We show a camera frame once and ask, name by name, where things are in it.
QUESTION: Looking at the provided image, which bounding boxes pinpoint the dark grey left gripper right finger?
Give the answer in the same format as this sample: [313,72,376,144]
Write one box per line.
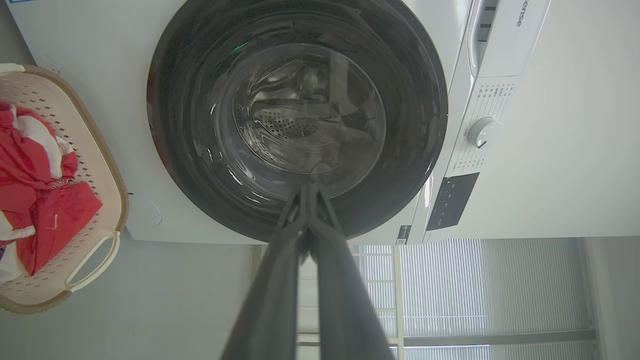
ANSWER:
[308,181,396,360]

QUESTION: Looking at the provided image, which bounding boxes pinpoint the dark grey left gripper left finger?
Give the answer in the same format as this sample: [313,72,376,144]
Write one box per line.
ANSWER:
[221,184,310,360]

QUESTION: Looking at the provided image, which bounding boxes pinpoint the washer door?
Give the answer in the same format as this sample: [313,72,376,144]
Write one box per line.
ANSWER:
[146,0,449,243]

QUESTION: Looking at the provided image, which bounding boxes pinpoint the black washing machine display panel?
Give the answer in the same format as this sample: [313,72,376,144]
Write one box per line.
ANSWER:
[426,172,480,232]

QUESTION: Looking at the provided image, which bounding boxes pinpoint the steel washing machine drum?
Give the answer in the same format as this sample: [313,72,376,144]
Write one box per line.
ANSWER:
[232,45,386,176]

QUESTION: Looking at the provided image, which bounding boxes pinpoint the white front-load washing machine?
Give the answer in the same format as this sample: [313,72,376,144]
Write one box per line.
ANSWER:
[5,0,553,246]

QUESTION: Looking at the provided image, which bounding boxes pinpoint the white window blinds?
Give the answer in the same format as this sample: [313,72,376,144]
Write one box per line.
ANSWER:
[357,238,598,360]

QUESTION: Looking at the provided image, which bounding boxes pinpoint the round white filter cover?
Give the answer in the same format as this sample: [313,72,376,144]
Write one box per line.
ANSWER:
[140,199,163,229]

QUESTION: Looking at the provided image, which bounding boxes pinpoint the plain red garment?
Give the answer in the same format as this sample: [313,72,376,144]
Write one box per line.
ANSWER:
[17,181,104,277]

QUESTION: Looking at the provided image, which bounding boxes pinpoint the white round program knob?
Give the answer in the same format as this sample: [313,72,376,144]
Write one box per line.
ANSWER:
[467,116,502,149]

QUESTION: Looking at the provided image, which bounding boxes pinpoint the beige perforated laundry basket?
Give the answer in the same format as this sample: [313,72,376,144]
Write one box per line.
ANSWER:
[0,63,130,315]

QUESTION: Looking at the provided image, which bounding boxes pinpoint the red and white striped jersey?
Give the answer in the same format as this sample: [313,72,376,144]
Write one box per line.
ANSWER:
[0,102,79,283]

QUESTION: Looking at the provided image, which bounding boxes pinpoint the white detergent drawer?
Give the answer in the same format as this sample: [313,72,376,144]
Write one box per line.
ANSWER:
[467,0,552,79]

